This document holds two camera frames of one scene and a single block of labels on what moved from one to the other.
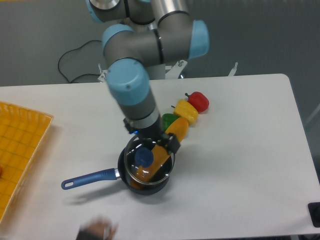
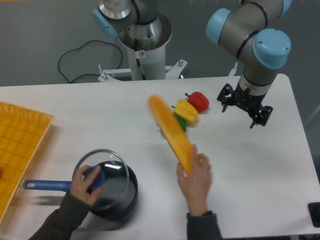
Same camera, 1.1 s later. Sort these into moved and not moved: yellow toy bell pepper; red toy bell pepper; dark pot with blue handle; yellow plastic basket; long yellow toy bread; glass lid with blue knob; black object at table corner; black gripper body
Moved: dark pot with blue handle; glass lid with blue knob; long yellow toy bread; black gripper body
Not moved: black object at table corner; yellow toy bell pepper; red toy bell pepper; yellow plastic basket
